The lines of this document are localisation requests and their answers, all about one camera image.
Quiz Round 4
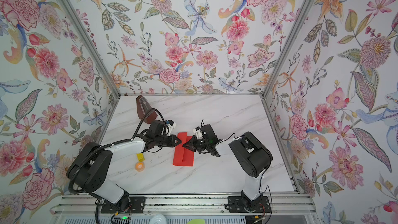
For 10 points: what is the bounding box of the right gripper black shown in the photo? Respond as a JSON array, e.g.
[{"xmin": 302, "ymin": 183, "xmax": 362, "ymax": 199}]
[{"xmin": 183, "ymin": 135, "xmax": 211, "ymax": 153}]

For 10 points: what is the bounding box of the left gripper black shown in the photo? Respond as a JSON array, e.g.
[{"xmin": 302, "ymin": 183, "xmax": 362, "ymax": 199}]
[{"xmin": 154, "ymin": 135, "xmax": 183, "ymax": 148}]

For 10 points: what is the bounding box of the red square paper sheet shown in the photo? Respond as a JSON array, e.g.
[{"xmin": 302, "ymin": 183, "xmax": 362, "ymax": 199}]
[{"xmin": 173, "ymin": 132, "xmax": 194, "ymax": 167}]

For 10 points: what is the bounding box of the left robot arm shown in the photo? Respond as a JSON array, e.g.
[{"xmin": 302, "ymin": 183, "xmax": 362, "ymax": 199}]
[{"xmin": 66, "ymin": 120, "xmax": 181, "ymax": 210}]

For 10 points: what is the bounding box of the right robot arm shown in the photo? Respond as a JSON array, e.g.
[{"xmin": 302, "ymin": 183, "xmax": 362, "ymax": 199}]
[{"xmin": 182, "ymin": 124, "xmax": 273, "ymax": 205}]

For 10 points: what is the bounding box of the yellow block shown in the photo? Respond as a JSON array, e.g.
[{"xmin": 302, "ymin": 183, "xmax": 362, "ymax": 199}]
[{"xmin": 137, "ymin": 153, "xmax": 145, "ymax": 162}]

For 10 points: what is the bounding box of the brown wooden metronome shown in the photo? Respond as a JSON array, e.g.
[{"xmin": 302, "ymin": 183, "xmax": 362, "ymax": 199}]
[{"xmin": 136, "ymin": 95, "xmax": 158, "ymax": 124}]

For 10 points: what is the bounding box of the green object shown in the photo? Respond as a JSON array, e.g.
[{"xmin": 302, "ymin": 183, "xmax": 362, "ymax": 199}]
[{"xmin": 187, "ymin": 219, "xmax": 205, "ymax": 224}]

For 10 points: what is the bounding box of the white round object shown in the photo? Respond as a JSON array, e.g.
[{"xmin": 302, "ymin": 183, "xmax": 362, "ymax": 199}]
[{"xmin": 149, "ymin": 214, "xmax": 167, "ymax": 224}]

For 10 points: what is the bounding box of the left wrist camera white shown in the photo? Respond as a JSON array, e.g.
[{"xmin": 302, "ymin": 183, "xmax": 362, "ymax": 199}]
[{"xmin": 166, "ymin": 120, "xmax": 176, "ymax": 136}]

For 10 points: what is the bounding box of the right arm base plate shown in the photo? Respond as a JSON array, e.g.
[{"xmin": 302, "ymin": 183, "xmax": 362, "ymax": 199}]
[{"xmin": 224, "ymin": 196, "xmax": 272, "ymax": 214}]

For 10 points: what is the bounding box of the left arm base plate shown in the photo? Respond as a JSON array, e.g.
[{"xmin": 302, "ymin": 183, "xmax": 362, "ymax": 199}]
[{"xmin": 101, "ymin": 196, "xmax": 146, "ymax": 214}]

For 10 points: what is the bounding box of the black corrugated cable left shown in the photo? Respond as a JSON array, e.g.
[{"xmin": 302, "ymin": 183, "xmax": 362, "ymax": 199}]
[{"xmin": 68, "ymin": 108, "xmax": 167, "ymax": 224}]

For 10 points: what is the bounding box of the aluminium front rail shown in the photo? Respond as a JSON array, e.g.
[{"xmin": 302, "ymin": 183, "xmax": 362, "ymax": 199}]
[{"xmin": 50, "ymin": 193, "xmax": 316, "ymax": 216}]

